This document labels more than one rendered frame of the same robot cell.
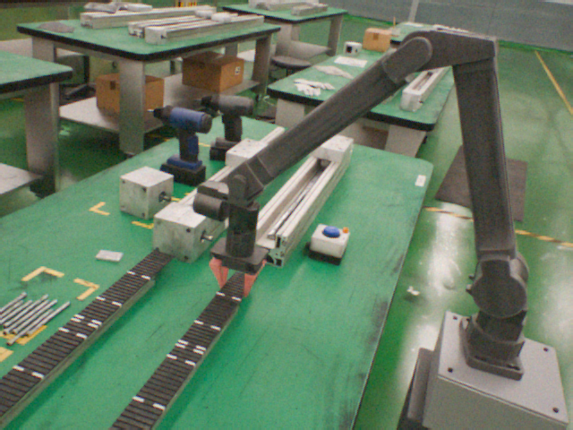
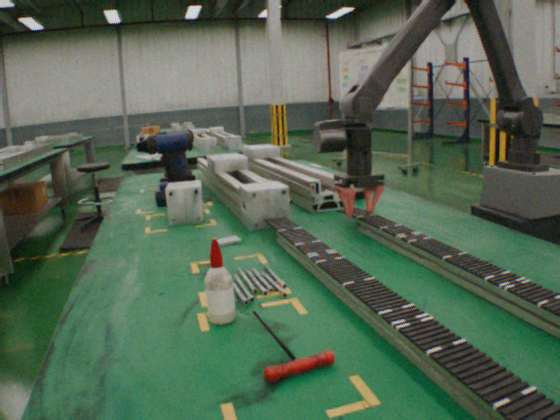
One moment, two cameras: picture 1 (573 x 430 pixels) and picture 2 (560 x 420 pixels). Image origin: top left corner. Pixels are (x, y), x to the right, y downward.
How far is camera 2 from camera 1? 0.85 m
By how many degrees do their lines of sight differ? 32
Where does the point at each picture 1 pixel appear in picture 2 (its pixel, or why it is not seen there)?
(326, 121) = (414, 37)
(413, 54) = not seen: outside the picture
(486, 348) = (532, 159)
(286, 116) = not seen: hidden behind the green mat
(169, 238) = (266, 208)
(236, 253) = (367, 171)
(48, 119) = not seen: outside the picture
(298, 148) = (399, 62)
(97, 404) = (414, 285)
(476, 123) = (492, 22)
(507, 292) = (535, 116)
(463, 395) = (545, 183)
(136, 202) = (188, 209)
